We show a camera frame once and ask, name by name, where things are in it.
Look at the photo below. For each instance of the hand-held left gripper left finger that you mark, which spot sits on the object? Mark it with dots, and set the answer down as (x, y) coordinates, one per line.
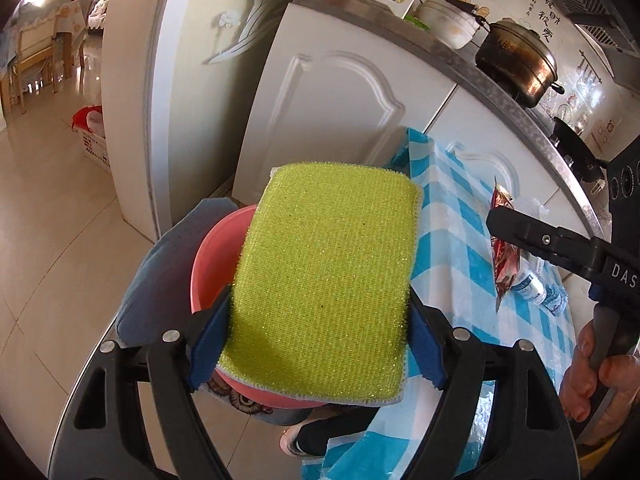
(205, 342)

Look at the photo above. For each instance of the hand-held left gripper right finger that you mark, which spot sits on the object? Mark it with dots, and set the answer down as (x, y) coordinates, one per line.
(425, 352)

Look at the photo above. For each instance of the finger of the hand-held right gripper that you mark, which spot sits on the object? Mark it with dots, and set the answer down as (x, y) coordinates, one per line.
(540, 240)

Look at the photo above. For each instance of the pink plastic basin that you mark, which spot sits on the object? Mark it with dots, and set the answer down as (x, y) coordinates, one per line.
(215, 260)

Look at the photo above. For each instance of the yellow green scouring sponge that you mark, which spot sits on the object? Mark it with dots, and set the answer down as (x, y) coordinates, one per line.
(325, 270)

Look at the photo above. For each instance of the person's right hand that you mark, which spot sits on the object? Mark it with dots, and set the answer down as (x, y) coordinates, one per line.
(585, 375)

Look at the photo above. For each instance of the red sachet packet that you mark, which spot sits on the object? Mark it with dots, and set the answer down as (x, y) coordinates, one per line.
(502, 265)

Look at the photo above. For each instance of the small clear bottle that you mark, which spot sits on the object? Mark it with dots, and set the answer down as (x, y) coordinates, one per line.
(530, 287)

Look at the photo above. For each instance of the grey blue cloth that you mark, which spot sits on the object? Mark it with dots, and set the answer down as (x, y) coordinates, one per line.
(150, 285)

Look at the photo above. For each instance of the black wok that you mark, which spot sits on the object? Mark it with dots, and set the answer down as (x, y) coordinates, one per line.
(575, 145)

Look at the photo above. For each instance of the blue white checked tablecloth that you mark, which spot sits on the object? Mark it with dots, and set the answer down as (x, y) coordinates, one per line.
(460, 220)

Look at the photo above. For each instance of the person's foot in shoe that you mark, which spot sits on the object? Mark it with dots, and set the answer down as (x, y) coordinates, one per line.
(335, 427)

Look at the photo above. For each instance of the white cabinet door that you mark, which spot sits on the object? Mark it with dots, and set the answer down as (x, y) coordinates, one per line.
(325, 110)
(485, 120)

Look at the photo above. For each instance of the white slipper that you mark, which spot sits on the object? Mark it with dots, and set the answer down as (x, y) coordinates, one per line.
(292, 442)

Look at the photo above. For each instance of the white cabinet doors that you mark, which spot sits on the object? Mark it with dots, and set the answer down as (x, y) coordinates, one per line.
(500, 95)

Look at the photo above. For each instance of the brown metal cooking pot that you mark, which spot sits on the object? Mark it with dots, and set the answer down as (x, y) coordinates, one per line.
(515, 60)

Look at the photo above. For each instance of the range hood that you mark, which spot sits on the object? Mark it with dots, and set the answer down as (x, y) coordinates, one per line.
(595, 0)

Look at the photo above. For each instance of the yellow cloth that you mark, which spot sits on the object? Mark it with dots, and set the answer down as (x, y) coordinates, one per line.
(610, 462)

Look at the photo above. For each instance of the white plastic crate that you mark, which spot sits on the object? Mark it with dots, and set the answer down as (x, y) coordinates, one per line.
(95, 150)

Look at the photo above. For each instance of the white refrigerator with flower print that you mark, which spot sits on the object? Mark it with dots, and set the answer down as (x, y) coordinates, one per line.
(200, 110)

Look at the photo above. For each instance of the white ceramic bowl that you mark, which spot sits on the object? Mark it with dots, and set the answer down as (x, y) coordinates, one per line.
(450, 25)

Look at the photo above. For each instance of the red bag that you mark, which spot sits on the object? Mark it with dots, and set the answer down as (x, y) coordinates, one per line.
(85, 117)

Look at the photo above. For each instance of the wooden chair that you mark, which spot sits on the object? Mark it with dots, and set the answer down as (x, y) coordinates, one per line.
(30, 70)

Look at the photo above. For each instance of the dining table with cloth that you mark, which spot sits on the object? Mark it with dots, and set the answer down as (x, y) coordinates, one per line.
(35, 25)

